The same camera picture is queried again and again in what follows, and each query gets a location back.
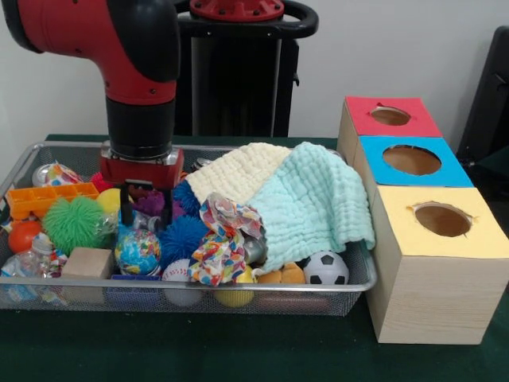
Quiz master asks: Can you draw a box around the orange ball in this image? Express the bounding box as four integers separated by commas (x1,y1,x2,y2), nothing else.
7,220,43,255

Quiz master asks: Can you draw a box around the mint green cloth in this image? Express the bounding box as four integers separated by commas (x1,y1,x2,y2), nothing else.
244,142,376,271

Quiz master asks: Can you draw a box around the blue spiky ball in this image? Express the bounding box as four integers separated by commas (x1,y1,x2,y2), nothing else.
158,216,210,271

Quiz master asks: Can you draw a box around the dark green table cloth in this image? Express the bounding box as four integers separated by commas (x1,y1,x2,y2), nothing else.
472,149,509,192
0,134,509,382

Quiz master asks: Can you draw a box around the wooden block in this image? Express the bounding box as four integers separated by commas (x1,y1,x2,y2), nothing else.
61,246,115,279

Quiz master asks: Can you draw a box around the black upright panel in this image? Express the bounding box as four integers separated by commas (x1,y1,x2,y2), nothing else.
457,25,509,160

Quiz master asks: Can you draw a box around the cream white cloth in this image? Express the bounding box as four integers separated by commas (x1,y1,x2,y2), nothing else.
185,142,293,206

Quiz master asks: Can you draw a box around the black and white soccer ball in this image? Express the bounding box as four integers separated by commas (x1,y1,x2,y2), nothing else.
303,250,350,286

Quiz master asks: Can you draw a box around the shallow mesh bin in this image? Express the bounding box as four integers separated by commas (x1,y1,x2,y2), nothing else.
0,142,378,318

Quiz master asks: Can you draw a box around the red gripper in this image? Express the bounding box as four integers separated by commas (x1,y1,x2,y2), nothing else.
99,147,186,234

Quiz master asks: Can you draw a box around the orange plastic tray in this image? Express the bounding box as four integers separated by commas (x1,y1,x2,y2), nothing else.
6,181,100,220

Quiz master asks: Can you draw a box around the colourful dotted cloth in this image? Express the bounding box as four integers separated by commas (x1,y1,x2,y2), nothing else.
187,193,264,287

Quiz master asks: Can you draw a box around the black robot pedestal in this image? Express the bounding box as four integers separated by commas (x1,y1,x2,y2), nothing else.
174,0,320,138

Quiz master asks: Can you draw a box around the wooden box with three holes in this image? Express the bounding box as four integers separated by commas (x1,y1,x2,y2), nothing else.
336,95,509,345

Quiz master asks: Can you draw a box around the globe print ball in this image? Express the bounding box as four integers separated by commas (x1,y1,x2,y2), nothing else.
115,228,162,275

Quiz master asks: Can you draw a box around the green spiky ball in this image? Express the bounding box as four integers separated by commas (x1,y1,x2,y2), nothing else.
41,195,108,255

